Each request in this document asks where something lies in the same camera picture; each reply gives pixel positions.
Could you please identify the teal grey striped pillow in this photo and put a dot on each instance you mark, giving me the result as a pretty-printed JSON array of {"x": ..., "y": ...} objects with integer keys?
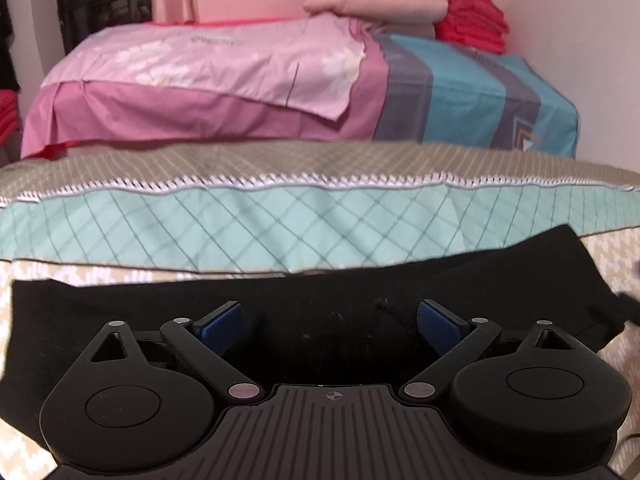
[{"x": 443, "y": 93}]

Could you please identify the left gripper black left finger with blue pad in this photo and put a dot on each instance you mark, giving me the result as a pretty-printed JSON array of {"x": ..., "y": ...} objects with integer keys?
[{"x": 200, "y": 345}]

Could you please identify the pink floral pillow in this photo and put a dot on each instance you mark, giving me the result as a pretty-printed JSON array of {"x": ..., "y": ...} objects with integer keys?
[{"x": 321, "y": 78}]

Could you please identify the red clothes pile left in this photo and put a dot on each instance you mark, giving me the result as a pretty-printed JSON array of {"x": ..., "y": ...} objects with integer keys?
[{"x": 9, "y": 114}]

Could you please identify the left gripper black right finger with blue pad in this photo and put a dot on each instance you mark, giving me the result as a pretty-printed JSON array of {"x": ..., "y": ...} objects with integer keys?
[{"x": 459, "y": 343}]

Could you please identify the red fleece blanket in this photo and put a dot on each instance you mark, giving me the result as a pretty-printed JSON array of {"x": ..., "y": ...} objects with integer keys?
[{"x": 63, "y": 150}]

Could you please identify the black pants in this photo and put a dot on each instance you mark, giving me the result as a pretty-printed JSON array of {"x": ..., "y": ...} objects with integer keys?
[{"x": 339, "y": 327}]

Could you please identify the folded red cloth stack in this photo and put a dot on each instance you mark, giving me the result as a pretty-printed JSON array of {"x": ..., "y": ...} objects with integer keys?
[{"x": 475, "y": 24}]

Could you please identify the folded beige blanket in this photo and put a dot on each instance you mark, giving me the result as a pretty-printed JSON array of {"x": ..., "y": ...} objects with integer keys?
[{"x": 405, "y": 17}]

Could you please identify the patterned beige teal bedsheet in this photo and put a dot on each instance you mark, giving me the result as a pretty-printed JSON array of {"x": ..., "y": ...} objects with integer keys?
[{"x": 273, "y": 208}]

